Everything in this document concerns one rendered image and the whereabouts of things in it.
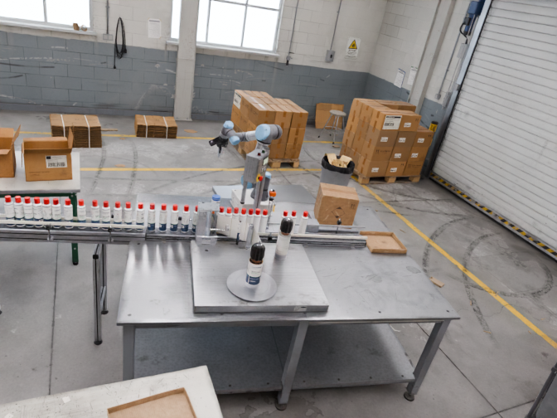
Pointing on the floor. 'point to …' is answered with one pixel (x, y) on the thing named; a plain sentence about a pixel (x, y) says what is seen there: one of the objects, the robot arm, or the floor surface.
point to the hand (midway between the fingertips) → (214, 151)
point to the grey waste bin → (334, 177)
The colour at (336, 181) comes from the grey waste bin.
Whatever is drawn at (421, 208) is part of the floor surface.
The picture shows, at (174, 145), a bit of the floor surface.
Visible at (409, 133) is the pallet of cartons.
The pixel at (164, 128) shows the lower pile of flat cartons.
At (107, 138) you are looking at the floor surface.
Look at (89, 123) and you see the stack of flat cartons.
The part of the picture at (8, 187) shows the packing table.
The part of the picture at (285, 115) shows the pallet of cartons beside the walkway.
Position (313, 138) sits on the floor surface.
